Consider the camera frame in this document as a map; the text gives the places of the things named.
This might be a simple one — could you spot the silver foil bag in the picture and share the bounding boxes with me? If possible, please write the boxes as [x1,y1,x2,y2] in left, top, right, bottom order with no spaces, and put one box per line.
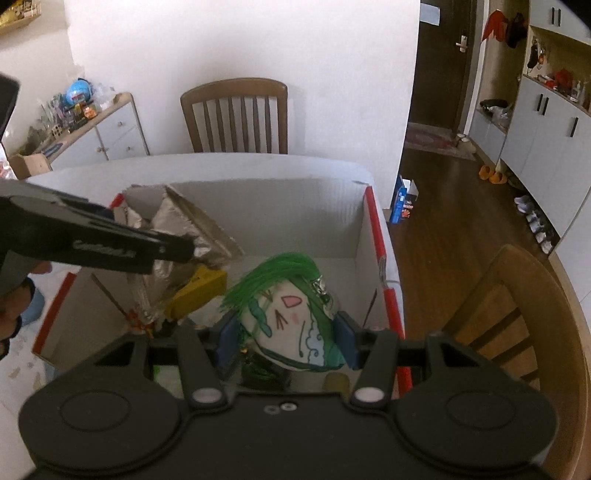
[124,184,245,326]

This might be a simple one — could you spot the blue toy globe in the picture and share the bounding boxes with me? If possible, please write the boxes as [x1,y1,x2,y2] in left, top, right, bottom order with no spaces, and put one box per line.
[65,79,94,108]

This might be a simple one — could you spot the red and white cardboard box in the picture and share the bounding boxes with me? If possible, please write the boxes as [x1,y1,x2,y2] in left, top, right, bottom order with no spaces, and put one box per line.
[31,178,415,403]

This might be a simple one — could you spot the small brown cardboard box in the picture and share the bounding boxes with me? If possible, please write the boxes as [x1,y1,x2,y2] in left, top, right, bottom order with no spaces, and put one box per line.
[8,153,52,180]

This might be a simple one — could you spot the red hanging garment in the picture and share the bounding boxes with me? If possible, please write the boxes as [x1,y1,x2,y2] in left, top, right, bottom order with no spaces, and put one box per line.
[480,9,509,44]

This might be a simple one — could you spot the blue carton on floor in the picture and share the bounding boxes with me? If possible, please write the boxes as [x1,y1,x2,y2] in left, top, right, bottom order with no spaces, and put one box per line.
[389,175,421,224]

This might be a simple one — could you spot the patterned entry mat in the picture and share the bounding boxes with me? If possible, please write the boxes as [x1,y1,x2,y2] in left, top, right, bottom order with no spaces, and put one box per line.
[404,121,477,161]

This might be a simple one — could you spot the dark brown door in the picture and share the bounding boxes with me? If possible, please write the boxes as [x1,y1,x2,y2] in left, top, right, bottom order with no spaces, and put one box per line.
[417,0,488,139]

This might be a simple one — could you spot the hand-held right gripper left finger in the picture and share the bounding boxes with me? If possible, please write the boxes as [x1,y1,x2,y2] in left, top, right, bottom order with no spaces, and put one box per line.
[95,318,241,411]

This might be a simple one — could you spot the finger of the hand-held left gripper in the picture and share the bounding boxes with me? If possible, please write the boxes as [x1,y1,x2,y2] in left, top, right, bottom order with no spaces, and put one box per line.
[10,193,116,223]
[27,217,195,274]

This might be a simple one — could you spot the wooden slat-back chair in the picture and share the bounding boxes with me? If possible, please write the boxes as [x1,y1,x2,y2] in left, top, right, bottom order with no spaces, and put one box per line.
[180,78,289,155]

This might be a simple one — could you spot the red items on cabinet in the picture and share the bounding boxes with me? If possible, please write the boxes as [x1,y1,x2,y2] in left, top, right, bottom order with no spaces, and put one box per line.
[540,68,575,93]

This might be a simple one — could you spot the small red toy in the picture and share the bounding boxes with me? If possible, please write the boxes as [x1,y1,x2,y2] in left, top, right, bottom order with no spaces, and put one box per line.
[126,310,155,335]

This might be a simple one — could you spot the white side cabinet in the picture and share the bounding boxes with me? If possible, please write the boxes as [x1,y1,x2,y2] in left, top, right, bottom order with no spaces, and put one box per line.
[46,92,151,171]

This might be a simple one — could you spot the clutter on side cabinet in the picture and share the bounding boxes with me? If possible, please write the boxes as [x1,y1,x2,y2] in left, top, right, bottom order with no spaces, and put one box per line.
[18,78,116,153]

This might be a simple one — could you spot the orange slippers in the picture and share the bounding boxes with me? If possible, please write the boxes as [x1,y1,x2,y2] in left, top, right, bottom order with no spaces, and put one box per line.
[478,165,509,186]

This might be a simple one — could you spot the black hanging garment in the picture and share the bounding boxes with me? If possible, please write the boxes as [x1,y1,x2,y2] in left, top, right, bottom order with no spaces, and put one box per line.
[504,11,531,49]

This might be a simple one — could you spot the white shoe cabinet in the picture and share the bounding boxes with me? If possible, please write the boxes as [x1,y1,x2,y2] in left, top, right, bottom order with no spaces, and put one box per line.
[500,75,591,243]

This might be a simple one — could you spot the yellow box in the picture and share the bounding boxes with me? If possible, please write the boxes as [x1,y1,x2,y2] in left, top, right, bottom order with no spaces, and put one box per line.
[164,267,228,323]

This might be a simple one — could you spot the white upper cabinet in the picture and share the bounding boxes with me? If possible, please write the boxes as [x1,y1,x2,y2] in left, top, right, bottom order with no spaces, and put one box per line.
[529,0,591,44]

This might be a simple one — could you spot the white doll head green hair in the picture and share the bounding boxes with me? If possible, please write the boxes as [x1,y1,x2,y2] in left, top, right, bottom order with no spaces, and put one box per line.
[221,252,348,374]

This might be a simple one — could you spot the person's left hand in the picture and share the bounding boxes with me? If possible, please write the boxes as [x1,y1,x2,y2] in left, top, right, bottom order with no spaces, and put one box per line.
[0,261,52,357]

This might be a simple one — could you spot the bags on entry bench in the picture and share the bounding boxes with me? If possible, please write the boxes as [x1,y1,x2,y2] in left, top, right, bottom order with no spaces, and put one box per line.
[478,98,515,132]

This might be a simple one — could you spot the wooden curved-back chair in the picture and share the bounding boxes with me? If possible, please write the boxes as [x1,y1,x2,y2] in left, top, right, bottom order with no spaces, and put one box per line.
[434,244,591,480]

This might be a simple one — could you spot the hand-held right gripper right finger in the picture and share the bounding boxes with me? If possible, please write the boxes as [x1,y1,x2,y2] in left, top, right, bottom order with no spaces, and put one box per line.
[335,311,498,411]

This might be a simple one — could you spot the blue plastic object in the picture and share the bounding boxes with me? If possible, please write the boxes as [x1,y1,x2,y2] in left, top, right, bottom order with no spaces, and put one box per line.
[21,292,48,325]

